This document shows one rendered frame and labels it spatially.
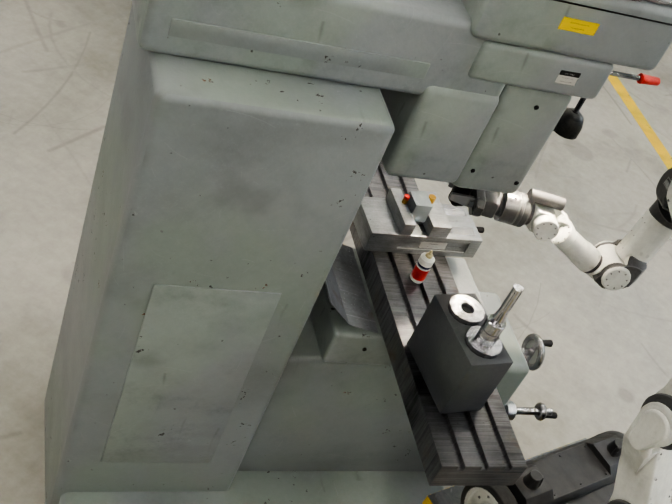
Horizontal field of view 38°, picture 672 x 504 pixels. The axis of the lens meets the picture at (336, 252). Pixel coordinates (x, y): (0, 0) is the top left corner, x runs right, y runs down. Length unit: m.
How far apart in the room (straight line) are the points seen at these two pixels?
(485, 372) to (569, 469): 0.73
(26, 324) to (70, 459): 0.85
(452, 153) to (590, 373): 2.14
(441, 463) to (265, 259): 0.62
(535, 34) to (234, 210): 0.73
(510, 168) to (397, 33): 0.52
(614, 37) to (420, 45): 0.42
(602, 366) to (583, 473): 1.37
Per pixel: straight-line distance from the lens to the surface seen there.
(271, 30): 1.97
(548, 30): 2.13
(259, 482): 3.02
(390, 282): 2.65
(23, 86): 4.48
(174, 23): 1.94
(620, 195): 5.42
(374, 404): 2.87
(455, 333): 2.33
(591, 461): 3.05
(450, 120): 2.21
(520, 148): 2.36
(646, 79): 2.36
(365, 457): 3.10
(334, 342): 2.59
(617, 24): 2.20
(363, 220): 2.72
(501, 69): 2.16
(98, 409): 2.57
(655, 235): 2.68
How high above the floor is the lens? 2.63
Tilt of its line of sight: 40 degrees down
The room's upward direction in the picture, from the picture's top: 25 degrees clockwise
